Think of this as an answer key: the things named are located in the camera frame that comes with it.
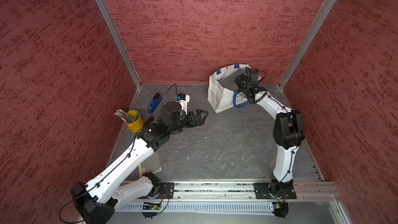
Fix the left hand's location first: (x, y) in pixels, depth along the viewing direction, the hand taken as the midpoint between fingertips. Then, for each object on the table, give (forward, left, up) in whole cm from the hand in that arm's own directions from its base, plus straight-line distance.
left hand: (200, 117), depth 69 cm
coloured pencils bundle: (+9, +44, -12) cm, 46 cm away
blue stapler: (+30, +33, -26) cm, 51 cm away
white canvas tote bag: (+23, -12, -13) cm, 29 cm away
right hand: (+34, -22, -7) cm, 41 cm away
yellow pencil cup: (+6, +36, -17) cm, 41 cm away
